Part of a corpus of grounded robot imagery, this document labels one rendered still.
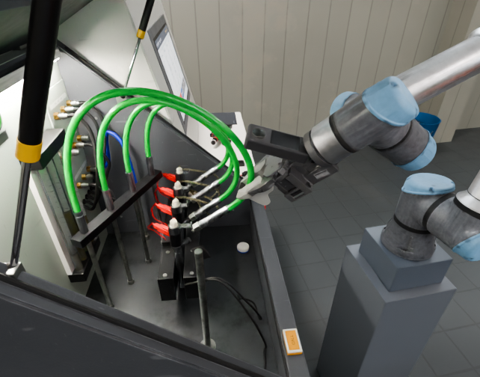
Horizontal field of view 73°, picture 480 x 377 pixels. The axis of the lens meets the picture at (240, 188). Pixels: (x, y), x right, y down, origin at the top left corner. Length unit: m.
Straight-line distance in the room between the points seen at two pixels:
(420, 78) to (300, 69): 2.68
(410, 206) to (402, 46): 2.99
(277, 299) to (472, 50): 0.66
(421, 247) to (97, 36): 1.04
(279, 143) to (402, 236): 0.58
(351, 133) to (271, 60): 2.77
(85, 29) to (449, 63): 0.84
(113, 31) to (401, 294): 1.08
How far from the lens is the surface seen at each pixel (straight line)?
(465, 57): 0.83
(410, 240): 1.05
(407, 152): 0.60
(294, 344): 0.74
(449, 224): 0.93
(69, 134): 0.68
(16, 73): 0.75
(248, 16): 3.16
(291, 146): 0.57
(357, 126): 0.53
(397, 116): 0.53
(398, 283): 1.09
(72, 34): 1.01
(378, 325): 1.16
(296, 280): 2.13
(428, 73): 0.77
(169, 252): 0.88
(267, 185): 0.60
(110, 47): 0.99
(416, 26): 3.91
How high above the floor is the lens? 1.59
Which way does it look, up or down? 34 degrees down
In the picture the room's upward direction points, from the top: straight up
